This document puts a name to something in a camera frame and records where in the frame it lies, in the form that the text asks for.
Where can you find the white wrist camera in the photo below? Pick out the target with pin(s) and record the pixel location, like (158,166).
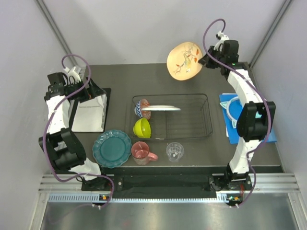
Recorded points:
(221,37)
(73,74)

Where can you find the black wire dish rack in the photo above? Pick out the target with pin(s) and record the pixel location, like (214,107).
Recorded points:
(192,121)

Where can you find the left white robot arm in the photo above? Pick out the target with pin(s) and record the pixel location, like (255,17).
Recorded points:
(72,109)

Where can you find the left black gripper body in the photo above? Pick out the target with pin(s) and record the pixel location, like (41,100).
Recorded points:
(85,94)

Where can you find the blue folder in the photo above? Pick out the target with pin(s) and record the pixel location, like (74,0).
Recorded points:
(271,134)

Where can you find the black clipboard with paper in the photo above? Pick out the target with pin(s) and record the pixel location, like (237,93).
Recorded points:
(90,116)

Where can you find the pink glass mug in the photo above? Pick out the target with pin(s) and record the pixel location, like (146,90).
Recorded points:
(142,154)

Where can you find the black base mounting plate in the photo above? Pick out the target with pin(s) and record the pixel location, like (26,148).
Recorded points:
(220,180)

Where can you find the lime green bowl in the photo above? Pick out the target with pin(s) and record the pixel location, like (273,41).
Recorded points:
(142,128)

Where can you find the white watermelon pattern plate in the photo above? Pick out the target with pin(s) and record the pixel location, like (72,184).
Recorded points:
(165,108)

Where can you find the aluminium rail frame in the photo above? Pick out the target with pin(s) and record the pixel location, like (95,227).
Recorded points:
(264,182)

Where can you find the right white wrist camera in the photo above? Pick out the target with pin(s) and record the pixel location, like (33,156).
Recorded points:
(221,37)

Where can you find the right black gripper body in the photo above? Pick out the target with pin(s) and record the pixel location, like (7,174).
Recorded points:
(216,54)

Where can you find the teal cat ear headphones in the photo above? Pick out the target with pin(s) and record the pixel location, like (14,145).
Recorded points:
(232,106)

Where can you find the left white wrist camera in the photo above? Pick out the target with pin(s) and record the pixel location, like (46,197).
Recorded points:
(73,74)

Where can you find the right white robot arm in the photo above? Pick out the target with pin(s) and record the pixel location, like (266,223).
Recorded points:
(239,79)

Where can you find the blue red patterned bowl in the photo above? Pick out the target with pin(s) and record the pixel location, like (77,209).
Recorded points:
(143,103)

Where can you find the clear drinking glass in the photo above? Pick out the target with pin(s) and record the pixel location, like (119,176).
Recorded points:
(174,151)

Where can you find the grey slotted cable duct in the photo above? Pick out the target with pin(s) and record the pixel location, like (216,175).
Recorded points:
(100,198)

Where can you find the teal scalloped plate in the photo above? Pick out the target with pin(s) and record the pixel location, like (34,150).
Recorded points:
(112,149)

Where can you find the peach bird pattern plate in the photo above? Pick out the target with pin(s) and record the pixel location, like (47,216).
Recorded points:
(182,61)

